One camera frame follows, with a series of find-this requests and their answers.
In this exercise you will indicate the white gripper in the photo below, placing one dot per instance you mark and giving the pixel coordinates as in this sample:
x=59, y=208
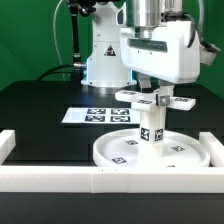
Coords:
x=171, y=54

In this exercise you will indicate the white cross-shaped table base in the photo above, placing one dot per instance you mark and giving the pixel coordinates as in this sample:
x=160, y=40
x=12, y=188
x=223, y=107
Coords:
x=146, y=102

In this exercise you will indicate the white round table top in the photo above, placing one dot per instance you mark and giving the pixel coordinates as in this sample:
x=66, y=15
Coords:
x=129, y=148

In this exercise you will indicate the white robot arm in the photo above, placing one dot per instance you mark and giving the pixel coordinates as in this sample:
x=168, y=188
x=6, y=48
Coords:
x=105, y=71

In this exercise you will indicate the white sheet with markers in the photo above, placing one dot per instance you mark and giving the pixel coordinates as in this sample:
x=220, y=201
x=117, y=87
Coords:
x=82, y=115

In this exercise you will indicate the white right fence bar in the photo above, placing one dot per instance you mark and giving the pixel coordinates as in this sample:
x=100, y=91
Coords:
x=214, y=147

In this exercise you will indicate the white fence bar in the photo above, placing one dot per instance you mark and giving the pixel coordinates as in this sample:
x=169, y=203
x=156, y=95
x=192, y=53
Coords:
x=214, y=147
x=110, y=180
x=7, y=144

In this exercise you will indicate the white front fence bar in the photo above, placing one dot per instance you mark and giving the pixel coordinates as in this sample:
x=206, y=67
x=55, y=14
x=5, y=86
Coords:
x=110, y=180

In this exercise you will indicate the white left fence bar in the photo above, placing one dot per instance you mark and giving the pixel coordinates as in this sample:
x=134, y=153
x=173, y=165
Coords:
x=7, y=144

